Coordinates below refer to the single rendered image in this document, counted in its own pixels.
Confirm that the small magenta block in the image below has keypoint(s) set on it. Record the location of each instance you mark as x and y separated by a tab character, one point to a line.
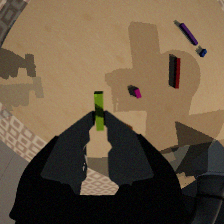
137	93

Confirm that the dark red rod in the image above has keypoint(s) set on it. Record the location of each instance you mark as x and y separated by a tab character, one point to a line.
176	73

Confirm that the purple rod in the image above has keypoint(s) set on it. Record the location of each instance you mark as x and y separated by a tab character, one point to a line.
188	33

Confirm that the lime green rod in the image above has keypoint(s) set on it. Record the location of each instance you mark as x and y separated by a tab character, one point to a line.
98	102

